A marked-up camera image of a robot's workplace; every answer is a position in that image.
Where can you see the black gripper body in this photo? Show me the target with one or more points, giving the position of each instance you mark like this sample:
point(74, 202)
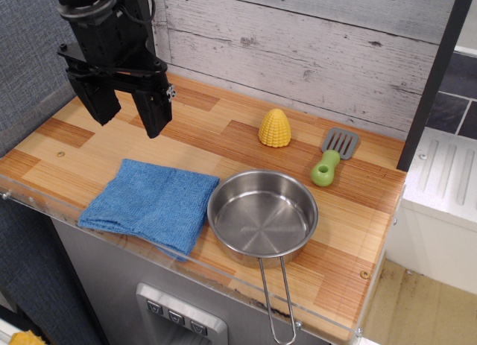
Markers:
point(114, 49)

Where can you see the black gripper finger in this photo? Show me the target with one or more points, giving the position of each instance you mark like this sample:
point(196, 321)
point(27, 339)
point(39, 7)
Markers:
point(100, 101)
point(155, 110)

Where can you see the green handled grey spatula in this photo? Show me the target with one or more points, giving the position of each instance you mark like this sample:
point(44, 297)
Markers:
point(338, 145)

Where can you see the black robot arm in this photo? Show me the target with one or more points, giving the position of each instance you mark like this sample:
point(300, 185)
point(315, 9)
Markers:
point(114, 51)

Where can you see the blue folded cloth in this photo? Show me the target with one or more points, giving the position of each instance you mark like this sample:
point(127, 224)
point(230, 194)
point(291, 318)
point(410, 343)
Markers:
point(165, 206)

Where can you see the white ridged appliance top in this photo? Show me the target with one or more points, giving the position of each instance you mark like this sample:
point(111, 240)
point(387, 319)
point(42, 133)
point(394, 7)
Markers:
point(442, 175)

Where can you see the yellow toy corn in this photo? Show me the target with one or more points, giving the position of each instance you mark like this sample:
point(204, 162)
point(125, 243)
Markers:
point(275, 130)

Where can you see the grey control panel with buttons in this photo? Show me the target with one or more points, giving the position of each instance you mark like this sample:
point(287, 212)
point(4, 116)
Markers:
point(169, 320)

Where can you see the yellow object at bottom left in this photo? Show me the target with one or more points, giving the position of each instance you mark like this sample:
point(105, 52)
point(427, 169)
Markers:
point(26, 338)

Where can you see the steel pan with wire handle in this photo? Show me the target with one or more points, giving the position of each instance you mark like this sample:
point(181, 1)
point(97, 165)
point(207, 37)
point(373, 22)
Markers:
point(263, 219)

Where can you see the dark right upright post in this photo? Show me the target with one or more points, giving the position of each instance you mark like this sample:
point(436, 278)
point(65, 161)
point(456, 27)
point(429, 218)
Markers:
point(449, 40)

